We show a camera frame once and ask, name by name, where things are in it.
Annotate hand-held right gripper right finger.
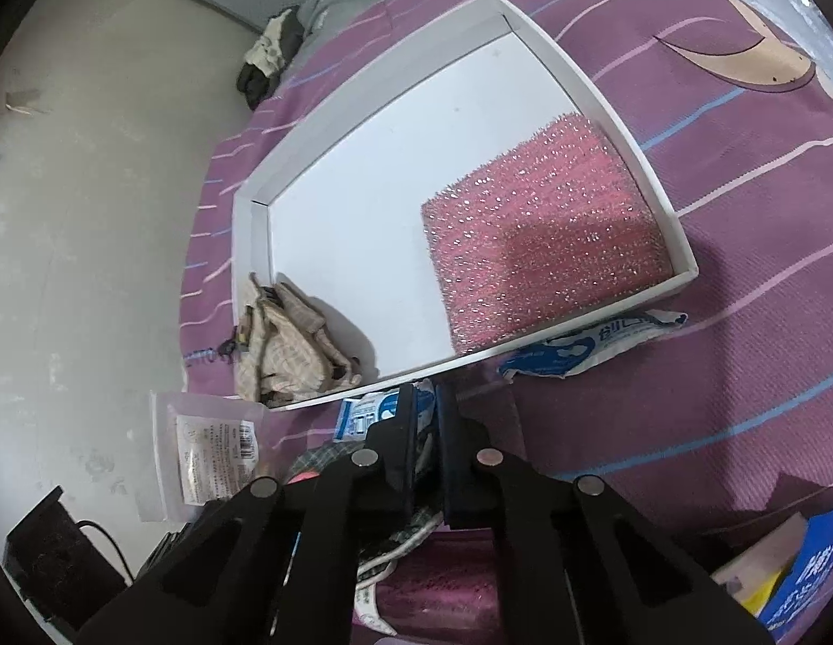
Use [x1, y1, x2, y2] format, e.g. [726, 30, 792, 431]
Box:
[435, 383, 777, 645]

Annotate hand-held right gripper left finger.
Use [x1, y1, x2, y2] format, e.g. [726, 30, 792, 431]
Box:
[74, 383, 431, 645]

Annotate blue white wipes packet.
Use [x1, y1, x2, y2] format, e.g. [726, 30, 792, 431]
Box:
[496, 309, 690, 383]
[336, 379, 439, 448]

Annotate white cardboard box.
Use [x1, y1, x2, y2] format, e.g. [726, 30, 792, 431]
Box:
[232, 0, 700, 412]

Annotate beige plaid cloth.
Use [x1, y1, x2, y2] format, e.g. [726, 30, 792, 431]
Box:
[234, 272, 365, 404]

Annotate clear zip bag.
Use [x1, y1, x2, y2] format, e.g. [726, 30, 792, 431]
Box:
[149, 390, 270, 524]

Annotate pink glitter sponge cloth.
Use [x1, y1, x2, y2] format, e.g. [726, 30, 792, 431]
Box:
[420, 113, 676, 356]

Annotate purple striped bed sheet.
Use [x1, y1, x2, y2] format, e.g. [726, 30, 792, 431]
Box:
[178, 0, 833, 645]

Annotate brown cardboard piece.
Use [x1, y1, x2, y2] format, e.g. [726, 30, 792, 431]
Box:
[712, 514, 810, 612]

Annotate black box device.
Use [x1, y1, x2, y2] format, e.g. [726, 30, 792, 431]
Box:
[3, 487, 88, 626]

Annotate dark blue packet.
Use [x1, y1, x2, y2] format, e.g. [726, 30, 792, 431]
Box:
[756, 514, 833, 633]

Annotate thin black device cable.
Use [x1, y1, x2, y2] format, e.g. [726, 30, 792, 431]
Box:
[77, 519, 134, 585]

